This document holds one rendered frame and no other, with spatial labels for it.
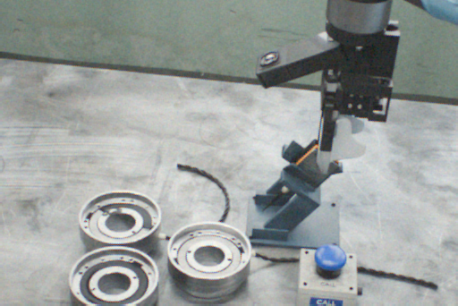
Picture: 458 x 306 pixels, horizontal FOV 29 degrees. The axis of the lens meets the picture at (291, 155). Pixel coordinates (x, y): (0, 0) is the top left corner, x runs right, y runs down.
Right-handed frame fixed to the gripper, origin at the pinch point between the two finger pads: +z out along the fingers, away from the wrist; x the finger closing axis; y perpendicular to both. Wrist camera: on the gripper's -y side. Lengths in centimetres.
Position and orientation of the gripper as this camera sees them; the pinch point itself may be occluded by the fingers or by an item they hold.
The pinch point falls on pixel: (319, 157)
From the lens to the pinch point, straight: 113.9
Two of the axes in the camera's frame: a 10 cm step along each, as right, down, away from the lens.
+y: 10.0, 0.9, 0.3
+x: 0.3, -5.9, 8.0
